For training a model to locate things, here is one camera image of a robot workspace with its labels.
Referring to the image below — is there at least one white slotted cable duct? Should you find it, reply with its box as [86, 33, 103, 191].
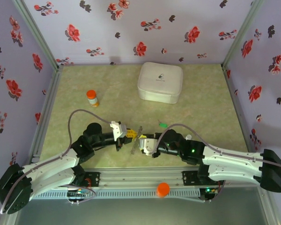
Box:
[30, 189, 201, 200]

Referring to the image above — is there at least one white pill pouch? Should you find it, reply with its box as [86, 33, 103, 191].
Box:
[137, 61, 184, 105]

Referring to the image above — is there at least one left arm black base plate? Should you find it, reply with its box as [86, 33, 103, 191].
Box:
[72, 172, 101, 188]

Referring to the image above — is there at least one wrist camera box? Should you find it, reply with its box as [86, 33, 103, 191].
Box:
[110, 121, 128, 140]
[139, 138, 159, 156]

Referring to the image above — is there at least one aluminium mounting rail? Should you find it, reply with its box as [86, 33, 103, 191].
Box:
[14, 166, 270, 188]

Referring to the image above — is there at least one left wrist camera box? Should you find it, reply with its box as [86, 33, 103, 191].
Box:
[110, 121, 128, 140]

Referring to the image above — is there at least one grey metal band keyring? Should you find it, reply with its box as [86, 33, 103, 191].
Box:
[130, 126, 143, 156]

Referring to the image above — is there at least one aluminium corner post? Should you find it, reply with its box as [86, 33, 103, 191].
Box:
[11, 0, 64, 71]
[221, 0, 265, 70]

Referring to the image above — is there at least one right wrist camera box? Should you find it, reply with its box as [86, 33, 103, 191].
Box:
[139, 138, 159, 156]

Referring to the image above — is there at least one aluminium side rail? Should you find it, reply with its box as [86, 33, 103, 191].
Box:
[222, 65, 266, 168]
[28, 65, 64, 169]

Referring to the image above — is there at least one orange capped pill bottle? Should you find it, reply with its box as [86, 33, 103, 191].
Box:
[86, 90, 100, 108]

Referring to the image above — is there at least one key with green cover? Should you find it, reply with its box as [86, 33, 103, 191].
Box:
[157, 119, 170, 129]

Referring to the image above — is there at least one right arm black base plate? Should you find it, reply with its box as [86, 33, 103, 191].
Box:
[182, 170, 225, 187]

